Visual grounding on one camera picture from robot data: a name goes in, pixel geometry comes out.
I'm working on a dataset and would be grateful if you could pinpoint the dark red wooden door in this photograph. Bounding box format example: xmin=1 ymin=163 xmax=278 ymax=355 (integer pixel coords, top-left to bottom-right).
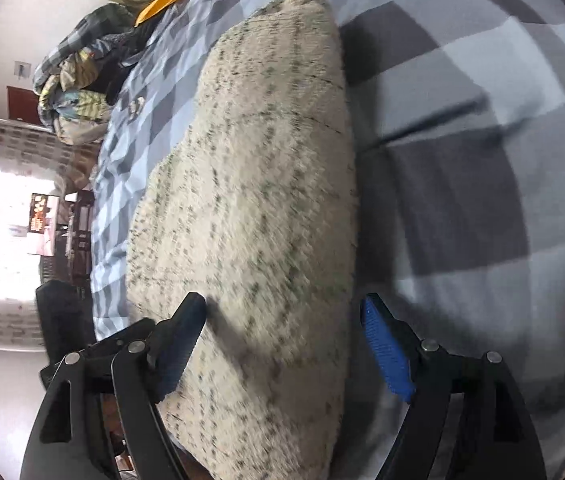
xmin=6 ymin=85 xmax=46 ymax=123

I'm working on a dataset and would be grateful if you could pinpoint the blue checked bedsheet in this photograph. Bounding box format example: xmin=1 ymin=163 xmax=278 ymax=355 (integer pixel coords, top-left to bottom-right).
xmin=90 ymin=0 xmax=565 ymax=480

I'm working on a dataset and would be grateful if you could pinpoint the cream plaid shirt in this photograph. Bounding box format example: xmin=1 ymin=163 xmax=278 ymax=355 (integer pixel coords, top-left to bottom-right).
xmin=125 ymin=0 xmax=361 ymax=480

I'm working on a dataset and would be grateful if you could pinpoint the pile of crumpled bedding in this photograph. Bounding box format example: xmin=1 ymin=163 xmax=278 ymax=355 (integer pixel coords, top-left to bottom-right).
xmin=32 ymin=2 xmax=136 ymax=146

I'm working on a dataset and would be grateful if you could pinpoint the dark cloth heap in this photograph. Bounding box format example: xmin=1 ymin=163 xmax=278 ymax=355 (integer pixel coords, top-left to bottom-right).
xmin=105 ymin=22 xmax=158 ymax=103

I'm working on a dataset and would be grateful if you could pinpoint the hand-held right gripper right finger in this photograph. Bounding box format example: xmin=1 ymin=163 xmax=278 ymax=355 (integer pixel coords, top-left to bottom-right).
xmin=361 ymin=294 xmax=547 ymax=480

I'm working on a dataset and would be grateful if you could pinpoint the dark wooden furniture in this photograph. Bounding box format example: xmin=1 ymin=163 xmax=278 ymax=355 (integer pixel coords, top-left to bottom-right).
xmin=37 ymin=190 xmax=96 ymax=286

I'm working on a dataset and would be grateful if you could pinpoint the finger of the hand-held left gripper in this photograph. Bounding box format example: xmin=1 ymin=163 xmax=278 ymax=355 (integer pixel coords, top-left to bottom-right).
xmin=82 ymin=317 xmax=157 ymax=358

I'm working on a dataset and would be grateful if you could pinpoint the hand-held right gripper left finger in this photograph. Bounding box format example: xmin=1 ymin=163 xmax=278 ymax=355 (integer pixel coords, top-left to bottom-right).
xmin=20 ymin=291 xmax=206 ymax=480

